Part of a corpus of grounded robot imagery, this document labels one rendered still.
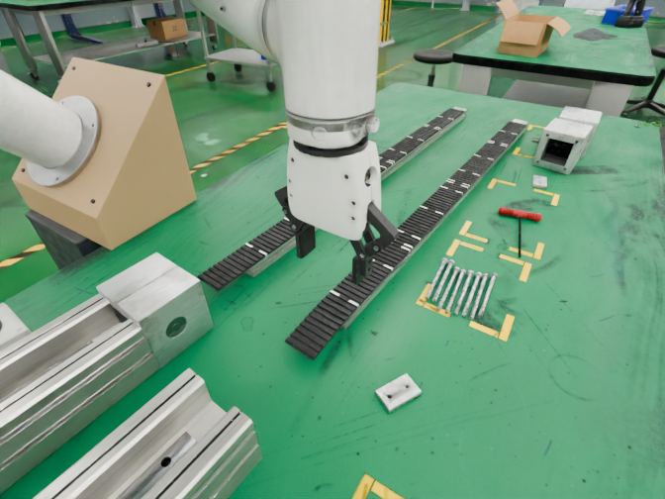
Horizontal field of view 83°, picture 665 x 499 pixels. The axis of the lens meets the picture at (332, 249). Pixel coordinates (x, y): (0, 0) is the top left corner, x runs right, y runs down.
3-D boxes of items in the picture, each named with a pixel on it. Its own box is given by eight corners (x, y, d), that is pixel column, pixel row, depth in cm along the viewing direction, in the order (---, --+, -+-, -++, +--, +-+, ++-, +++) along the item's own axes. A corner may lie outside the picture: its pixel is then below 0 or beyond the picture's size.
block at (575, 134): (532, 149, 105) (545, 115, 99) (578, 160, 99) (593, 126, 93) (522, 161, 99) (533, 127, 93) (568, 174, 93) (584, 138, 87)
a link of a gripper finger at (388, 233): (406, 211, 37) (394, 251, 41) (342, 180, 40) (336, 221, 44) (401, 216, 36) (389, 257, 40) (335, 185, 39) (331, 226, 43)
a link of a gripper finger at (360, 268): (392, 234, 41) (388, 279, 45) (367, 225, 43) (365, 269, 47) (378, 249, 39) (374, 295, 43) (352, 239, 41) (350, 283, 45)
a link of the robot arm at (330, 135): (395, 102, 36) (392, 133, 38) (321, 88, 40) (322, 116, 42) (346, 129, 31) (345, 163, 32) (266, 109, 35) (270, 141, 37)
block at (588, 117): (544, 137, 112) (556, 104, 106) (587, 146, 107) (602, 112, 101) (537, 148, 106) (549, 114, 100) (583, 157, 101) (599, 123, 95)
